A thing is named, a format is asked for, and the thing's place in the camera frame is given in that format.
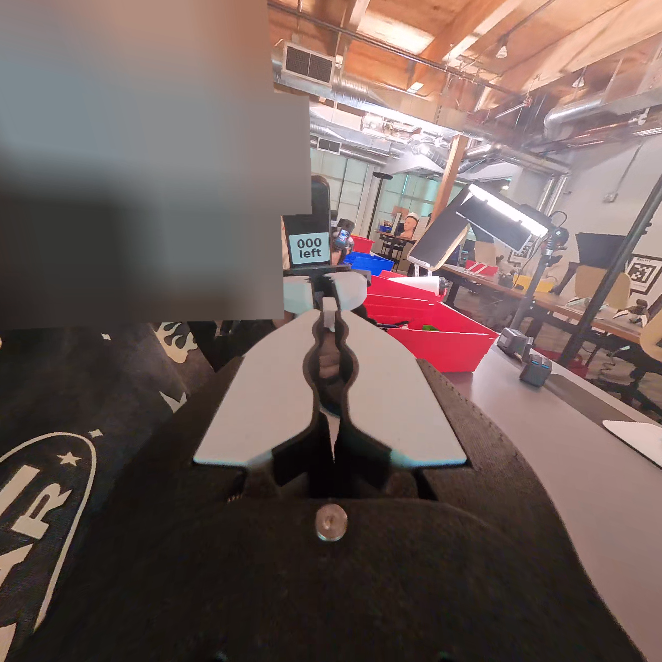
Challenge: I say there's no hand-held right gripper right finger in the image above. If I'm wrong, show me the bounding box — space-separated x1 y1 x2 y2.
333 309 469 484

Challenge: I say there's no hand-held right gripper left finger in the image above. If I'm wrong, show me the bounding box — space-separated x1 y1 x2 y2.
193 309 334 487

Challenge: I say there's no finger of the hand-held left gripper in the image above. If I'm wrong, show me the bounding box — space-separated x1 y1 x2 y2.
283 275 315 318
330 271 371 311

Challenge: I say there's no blue plastic bin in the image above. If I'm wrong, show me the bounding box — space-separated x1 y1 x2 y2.
343 251 396 276

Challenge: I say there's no white bottle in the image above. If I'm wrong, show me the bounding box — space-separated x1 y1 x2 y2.
388 275 447 299

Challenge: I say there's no large red plastic bin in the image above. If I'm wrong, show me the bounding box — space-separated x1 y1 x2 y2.
362 292 500 373

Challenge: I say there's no black floor lamp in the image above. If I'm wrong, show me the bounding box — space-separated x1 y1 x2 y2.
371 172 395 234

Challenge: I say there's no tilted white reflector panel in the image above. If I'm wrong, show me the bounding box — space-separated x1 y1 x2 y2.
407 207 471 272

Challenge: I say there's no bright studio light panel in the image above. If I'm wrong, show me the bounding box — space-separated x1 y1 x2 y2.
455 182 553 254

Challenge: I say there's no white air vent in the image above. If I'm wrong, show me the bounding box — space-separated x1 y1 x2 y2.
282 41 337 88

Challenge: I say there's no black light stand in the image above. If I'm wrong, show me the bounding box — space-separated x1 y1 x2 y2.
509 212 570 332

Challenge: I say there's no wooden table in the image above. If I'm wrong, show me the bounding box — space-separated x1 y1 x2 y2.
440 263 662 346

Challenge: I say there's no black printed shirt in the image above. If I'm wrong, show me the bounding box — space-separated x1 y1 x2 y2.
0 320 280 658

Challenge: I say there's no yellow chair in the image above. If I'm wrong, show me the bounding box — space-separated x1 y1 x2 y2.
573 265 633 311

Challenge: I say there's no white mouse pad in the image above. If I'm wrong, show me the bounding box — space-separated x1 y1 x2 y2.
602 419 662 472

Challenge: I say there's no black slanted pole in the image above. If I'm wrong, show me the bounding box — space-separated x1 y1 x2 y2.
558 173 662 369

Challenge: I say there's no black and white marker poster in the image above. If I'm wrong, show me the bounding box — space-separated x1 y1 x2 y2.
625 255 662 297

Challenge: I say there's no small grey camera box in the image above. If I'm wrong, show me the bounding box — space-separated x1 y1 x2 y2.
496 327 529 358
519 353 553 387

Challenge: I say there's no wooden post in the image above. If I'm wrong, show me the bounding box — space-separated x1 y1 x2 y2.
431 133 470 241

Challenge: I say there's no silver air duct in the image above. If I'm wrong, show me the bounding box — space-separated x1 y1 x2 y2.
542 78 662 136

